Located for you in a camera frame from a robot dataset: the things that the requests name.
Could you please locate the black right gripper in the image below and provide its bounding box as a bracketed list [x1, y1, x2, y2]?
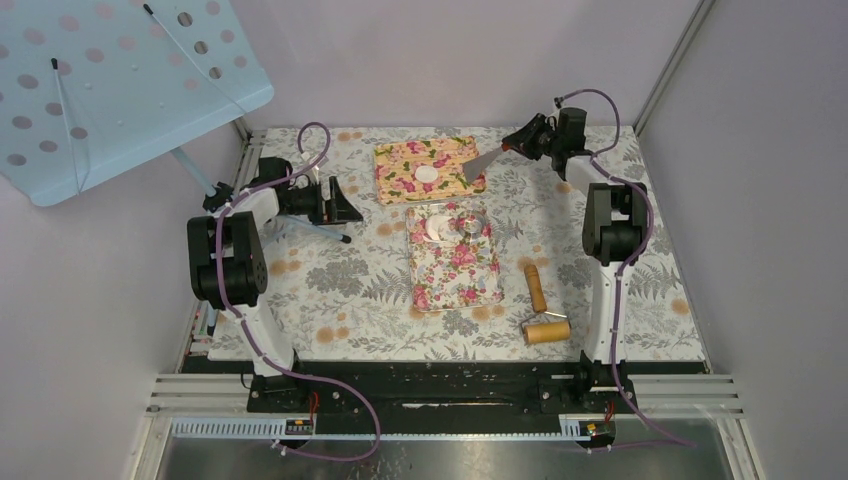
[501, 113, 562, 161]

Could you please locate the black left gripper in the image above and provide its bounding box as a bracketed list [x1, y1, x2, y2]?
[281, 176, 362, 226]

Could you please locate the red handled metal scraper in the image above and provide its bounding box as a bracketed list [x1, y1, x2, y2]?
[461, 144, 509, 183]

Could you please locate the round cut dough wrapper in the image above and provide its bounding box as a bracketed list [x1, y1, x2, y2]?
[414, 165, 439, 184]

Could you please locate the round metal dough cutter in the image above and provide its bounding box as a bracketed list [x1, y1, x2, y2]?
[456, 209, 488, 241]

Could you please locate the wooden dough roller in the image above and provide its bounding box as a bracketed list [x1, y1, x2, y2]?
[519, 264, 571, 346]

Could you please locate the white dough ball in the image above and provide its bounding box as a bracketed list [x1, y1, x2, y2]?
[425, 215, 465, 244]

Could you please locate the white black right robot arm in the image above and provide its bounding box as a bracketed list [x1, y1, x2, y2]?
[501, 107, 653, 366]

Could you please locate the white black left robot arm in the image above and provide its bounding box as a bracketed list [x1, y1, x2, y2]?
[187, 157, 364, 411]

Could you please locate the yellow floral rectangular tray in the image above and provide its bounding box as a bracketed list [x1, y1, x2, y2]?
[374, 136, 487, 205]

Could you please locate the light blue perforated music stand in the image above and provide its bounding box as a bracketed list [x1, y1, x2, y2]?
[0, 0, 352, 336]

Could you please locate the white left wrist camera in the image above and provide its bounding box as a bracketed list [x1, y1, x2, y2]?
[300, 152, 326, 184]

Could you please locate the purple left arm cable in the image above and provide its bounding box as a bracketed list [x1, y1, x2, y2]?
[213, 121, 383, 463]

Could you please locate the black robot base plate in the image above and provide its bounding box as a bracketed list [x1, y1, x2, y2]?
[247, 361, 635, 433]

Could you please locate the white slotted cable duct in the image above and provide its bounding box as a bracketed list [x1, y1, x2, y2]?
[170, 416, 591, 442]

